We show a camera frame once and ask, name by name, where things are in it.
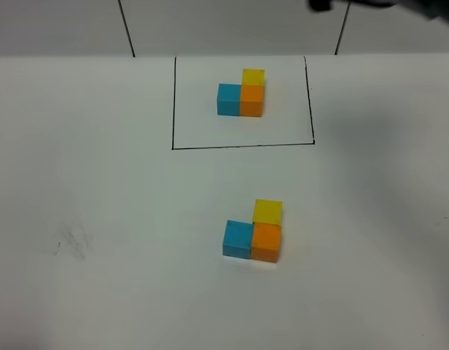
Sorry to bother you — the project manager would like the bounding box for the template orange cube block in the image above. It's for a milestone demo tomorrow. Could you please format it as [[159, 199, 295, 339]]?
[[240, 85, 264, 117]]

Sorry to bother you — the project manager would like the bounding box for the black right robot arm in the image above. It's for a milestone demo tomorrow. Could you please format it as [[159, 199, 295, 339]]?
[[340, 0, 449, 25]]

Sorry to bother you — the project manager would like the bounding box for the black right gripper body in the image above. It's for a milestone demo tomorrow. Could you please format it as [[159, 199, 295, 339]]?
[[307, 0, 332, 12]]

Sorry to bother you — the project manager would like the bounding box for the template blue cube block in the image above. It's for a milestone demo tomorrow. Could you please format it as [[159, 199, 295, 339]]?
[[216, 83, 241, 116]]

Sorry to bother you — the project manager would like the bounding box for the template yellow cube block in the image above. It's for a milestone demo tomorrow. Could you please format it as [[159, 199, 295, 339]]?
[[241, 69, 265, 86]]

